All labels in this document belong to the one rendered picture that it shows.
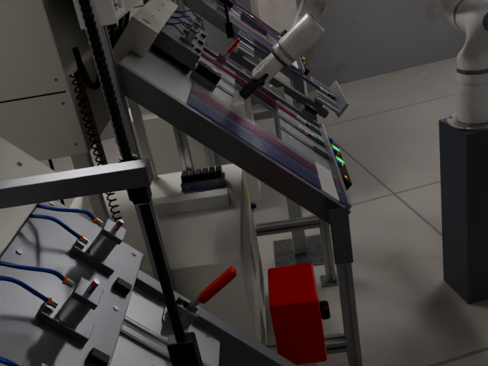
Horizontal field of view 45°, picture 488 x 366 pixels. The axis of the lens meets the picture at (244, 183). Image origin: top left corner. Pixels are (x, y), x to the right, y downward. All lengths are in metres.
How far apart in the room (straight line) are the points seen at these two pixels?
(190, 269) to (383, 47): 3.90
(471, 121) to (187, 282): 1.10
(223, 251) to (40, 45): 0.74
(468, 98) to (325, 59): 3.09
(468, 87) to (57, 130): 1.31
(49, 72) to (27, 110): 0.12
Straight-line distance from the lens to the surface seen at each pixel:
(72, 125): 1.54
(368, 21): 5.20
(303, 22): 1.89
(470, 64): 2.08
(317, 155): 1.88
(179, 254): 1.74
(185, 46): 1.76
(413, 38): 5.41
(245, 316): 1.76
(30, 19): 1.50
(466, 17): 2.01
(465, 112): 2.13
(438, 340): 2.27
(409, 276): 2.58
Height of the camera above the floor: 1.49
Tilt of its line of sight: 25 degrees down
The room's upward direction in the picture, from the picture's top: 11 degrees counter-clockwise
